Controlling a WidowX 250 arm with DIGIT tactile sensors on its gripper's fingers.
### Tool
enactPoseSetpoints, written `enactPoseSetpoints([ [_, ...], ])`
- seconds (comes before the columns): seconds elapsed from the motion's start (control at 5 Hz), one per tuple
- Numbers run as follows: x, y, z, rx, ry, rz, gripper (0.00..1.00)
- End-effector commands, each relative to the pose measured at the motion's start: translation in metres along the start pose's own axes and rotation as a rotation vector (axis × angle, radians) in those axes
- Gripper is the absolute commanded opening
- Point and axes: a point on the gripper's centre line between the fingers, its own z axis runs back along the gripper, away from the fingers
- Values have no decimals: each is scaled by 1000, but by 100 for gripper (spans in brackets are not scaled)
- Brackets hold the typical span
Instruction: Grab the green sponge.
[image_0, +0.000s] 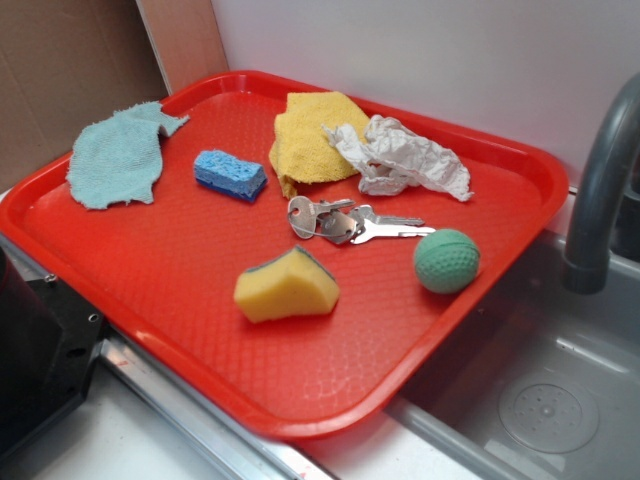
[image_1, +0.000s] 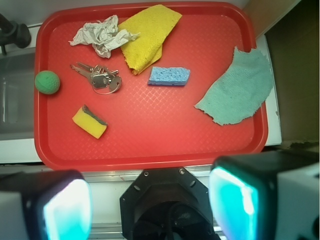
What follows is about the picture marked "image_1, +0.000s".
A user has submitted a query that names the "green golf ball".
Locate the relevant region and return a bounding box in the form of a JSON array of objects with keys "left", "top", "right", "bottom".
[{"left": 34, "top": 70, "right": 61, "bottom": 95}]

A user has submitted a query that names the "blue sponge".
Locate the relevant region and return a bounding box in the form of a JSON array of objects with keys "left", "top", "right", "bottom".
[{"left": 147, "top": 66, "right": 191, "bottom": 86}]

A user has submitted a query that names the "crumpled white paper towel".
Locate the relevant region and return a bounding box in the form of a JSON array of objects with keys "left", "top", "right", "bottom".
[{"left": 69, "top": 15, "right": 140, "bottom": 59}]

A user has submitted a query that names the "black clamp knob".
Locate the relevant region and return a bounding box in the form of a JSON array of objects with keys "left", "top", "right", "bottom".
[{"left": 0, "top": 14, "right": 32, "bottom": 56}]

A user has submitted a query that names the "silver key bunch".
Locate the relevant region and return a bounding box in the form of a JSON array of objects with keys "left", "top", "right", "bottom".
[{"left": 70, "top": 62, "right": 123, "bottom": 96}]

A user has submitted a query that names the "yellow sponge with green scrubber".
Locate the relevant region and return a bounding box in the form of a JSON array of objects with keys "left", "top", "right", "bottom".
[{"left": 72, "top": 104, "right": 108, "bottom": 139}]

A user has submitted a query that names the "teal woven cloth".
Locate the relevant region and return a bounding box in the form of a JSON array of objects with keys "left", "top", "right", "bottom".
[{"left": 194, "top": 47, "right": 273, "bottom": 126}]

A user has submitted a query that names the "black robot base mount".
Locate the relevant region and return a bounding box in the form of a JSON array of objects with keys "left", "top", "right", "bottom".
[{"left": 119, "top": 167, "right": 220, "bottom": 240}]

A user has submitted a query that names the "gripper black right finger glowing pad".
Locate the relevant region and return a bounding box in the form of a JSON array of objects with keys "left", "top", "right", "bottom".
[{"left": 208, "top": 151, "right": 320, "bottom": 240}]

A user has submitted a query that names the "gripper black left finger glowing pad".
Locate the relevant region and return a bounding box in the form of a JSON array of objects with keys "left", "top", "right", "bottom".
[{"left": 0, "top": 170, "right": 93, "bottom": 240}]

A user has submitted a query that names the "red plastic tray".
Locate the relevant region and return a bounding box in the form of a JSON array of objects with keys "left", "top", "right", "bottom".
[{"left": 34, "top": 1, "right": 268, "bottom": 172}]

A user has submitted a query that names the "yellow microfiber cloth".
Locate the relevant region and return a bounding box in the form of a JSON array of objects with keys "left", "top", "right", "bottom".
[{"left": 118, "top": 4, "right": 182, "bottom": 75}]

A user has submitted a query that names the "brown cardboard box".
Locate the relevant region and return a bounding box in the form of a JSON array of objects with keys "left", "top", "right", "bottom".
[{"left": 265, "top": 0, "right": 320, "bottom": 151}]

